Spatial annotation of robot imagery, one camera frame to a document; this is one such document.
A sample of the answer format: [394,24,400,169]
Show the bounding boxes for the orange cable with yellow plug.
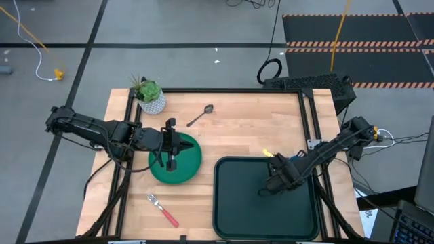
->
[0,5,65,81]

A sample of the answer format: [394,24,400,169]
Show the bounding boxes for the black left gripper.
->
[159,117,195,172]

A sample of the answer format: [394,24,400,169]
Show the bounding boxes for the white floor cable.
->
[12,0,58,82]

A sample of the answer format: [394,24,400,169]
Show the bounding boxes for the white cable at arm base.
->
[364,128,396,150]

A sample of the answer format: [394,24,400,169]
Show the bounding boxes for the succulent in white pot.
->
[128,73,167,115]

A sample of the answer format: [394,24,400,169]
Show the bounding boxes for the black hazard-striped floor mat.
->
[285,48,434,89]
[406,12,434,47]
[282,13,425,48]

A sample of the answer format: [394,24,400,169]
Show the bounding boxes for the silver metal spoon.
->
[186,104,214,128]

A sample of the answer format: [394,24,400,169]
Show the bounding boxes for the black hanging cable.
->
[256,0,283,85]

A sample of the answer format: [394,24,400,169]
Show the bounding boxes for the dark green plastic tray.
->
[212,155,321,242]

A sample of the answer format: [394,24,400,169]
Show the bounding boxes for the black keyboard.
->
[389,199,434,244]

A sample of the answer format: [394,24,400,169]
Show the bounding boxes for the red-handled metal fork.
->
[146,193,180,228]

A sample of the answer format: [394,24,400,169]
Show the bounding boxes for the black aluminium table frame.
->
[81,87,366,242]

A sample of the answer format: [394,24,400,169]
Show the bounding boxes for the black cables at arm base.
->
[359,131,430,160]

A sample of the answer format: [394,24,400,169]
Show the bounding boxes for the yellow hanging cable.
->
[330,0,353,73]

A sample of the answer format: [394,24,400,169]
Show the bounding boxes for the white paper sheet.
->
[359,208,379,238]

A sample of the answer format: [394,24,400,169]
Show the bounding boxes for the dark monitor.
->
[414,115,434,216]

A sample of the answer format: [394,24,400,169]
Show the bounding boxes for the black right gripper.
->
[265,152,302,197]

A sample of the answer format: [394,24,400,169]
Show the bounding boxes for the black perforated computer case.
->
[262,73,357,115]

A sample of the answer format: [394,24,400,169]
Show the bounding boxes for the black cable bundle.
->
[225,0,276,9]

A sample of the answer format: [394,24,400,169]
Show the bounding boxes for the green round plate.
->
[148,131,203,186]

